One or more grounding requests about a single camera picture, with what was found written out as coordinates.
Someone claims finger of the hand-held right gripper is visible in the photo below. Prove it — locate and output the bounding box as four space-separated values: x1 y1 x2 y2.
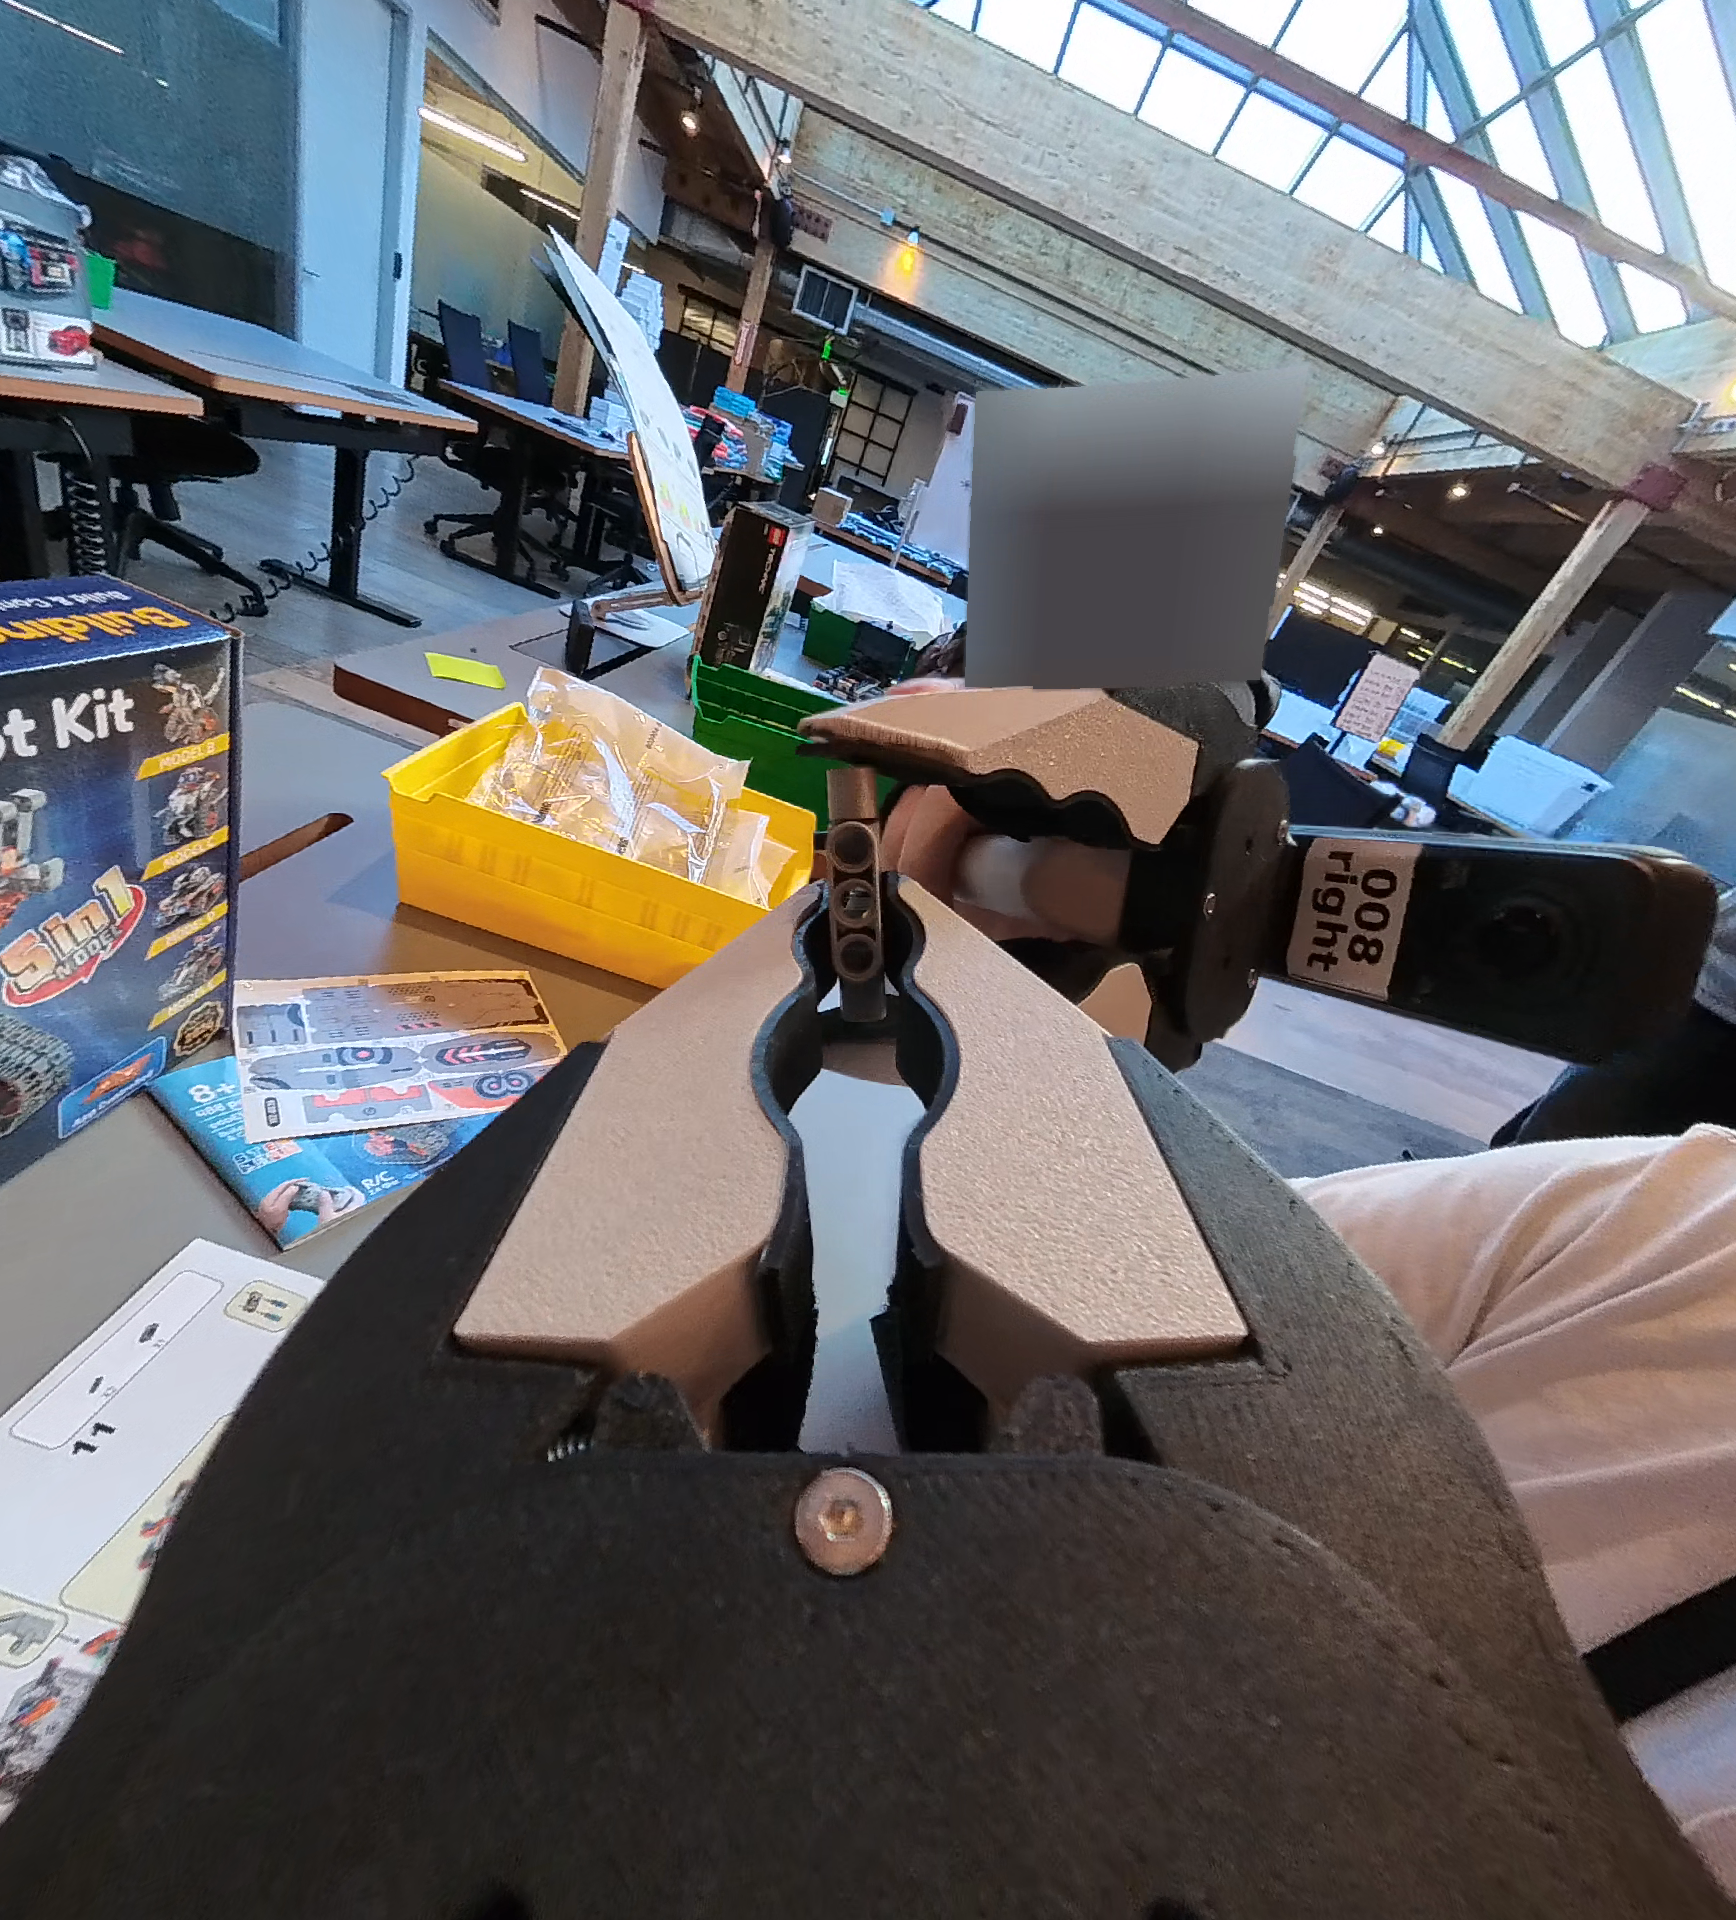
1083 953 1157 1056
796 685 1209 852

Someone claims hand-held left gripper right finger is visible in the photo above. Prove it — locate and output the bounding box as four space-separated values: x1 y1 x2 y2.
882 877 1249 1454

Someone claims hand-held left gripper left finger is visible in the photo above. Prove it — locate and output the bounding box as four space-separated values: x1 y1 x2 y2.
452 883 827 1454

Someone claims grey toy beam assembly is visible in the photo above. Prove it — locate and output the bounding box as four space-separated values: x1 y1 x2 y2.
824 771 896 1032

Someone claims grey desk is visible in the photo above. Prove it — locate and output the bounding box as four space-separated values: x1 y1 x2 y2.
0 697 690 1502

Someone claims wooden-top office desk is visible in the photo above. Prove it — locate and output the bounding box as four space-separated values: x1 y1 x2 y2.
0 353 207 588
94 284 480 633
432 374 633 599

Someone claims person's right hand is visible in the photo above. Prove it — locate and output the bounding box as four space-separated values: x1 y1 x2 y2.
879 781 1132 963

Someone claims printed sticker sheet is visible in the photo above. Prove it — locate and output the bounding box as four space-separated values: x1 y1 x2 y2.
231 971 571 1146

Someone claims blue booklet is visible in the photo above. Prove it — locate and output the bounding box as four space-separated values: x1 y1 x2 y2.
143 1055 514 1256

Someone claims green plastic bin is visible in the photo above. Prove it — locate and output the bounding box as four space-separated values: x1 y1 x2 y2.
688 650 903 787

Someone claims yellow plastic bin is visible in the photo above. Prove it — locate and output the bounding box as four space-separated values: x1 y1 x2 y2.
381 702 819 996

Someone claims small clear plastic parts bag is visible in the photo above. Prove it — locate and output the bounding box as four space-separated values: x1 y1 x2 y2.
688 807 797 913

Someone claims black toy set box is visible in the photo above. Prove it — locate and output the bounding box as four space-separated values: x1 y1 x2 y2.
685 500 815 681

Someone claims large clear plastic parts bag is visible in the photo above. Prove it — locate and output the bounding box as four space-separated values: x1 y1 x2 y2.
484 666 753 868

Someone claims white tilted sheet board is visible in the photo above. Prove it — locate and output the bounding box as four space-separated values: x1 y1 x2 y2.
543 228 724 606

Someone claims brown-edged grey table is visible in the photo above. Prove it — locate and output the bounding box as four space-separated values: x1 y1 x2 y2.
243 601 708 753

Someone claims person's white clothing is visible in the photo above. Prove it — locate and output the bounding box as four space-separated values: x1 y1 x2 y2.
1293 1123 1736 1920

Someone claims black office chair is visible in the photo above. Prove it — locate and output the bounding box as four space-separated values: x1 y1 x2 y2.
424 296 574 599

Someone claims open white instruction booklet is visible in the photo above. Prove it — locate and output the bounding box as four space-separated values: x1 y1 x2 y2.
0 1236 326 1903

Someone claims blue robot kit box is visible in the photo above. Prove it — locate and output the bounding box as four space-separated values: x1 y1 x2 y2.
0 577 243 1202

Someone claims black strap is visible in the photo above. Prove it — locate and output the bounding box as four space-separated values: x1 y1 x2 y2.
1580 1553 1736 1724

